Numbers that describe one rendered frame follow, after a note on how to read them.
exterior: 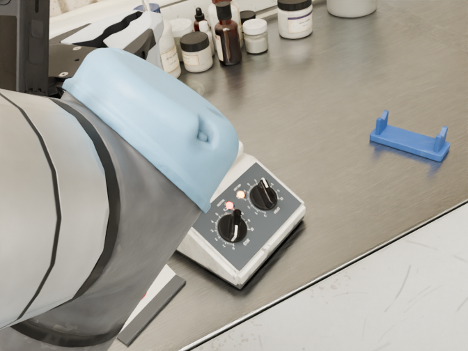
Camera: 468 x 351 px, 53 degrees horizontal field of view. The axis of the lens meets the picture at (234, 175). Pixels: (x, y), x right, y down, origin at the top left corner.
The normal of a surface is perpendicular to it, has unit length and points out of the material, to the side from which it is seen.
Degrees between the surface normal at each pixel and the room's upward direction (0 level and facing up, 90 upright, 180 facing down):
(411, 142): 0
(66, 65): 1
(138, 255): 108
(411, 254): 0
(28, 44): 89
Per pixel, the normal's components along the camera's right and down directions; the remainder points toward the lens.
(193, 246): -0.62, 0.57
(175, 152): 0.33, 0.41
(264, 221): 0.28, -0.48
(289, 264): -0.12, -0.75
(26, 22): 0.91, 0.16
